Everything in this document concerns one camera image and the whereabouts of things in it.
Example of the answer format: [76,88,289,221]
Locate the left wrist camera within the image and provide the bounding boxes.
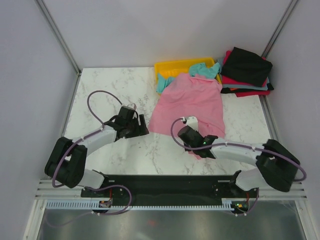
[127,103,137,111]

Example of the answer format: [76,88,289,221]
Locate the left aluminium post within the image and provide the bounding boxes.
[34,0,82,76]

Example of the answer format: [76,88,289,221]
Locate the right aluminium post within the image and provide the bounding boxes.
[261,0,300,58]

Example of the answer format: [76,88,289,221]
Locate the teal t shirt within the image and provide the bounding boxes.
[156,62,222,94]

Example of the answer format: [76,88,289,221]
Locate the white cable duct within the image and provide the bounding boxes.
[45,199,234,211]

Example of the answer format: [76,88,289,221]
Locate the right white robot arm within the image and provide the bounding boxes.
[177,126,300,197]

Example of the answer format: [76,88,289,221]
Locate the pink t shirt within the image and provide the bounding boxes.
[148,73,226,138]

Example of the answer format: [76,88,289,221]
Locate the black bottom t shirt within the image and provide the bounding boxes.
[220,83,274,94]

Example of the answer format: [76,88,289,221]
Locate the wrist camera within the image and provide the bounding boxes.
[181,116,199,132]
[127,103,137,111]

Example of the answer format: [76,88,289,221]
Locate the red folded t shirt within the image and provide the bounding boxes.
[221,50,271,98]

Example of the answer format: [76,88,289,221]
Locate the yellow plastic bin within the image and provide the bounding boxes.
[154,57,216,95]

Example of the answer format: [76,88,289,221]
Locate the aluminium post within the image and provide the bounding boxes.
[261,0,300,58]
[34,0,82,76]

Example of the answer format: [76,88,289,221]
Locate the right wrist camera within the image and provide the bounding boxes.
[181,116,199,132]

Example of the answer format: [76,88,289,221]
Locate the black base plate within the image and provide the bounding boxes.
[81,175,257,207]

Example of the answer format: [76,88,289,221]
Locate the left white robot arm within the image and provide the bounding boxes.
[44,106,149,197]

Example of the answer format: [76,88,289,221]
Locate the black folded t shirt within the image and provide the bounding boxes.
[221,47,273,88]

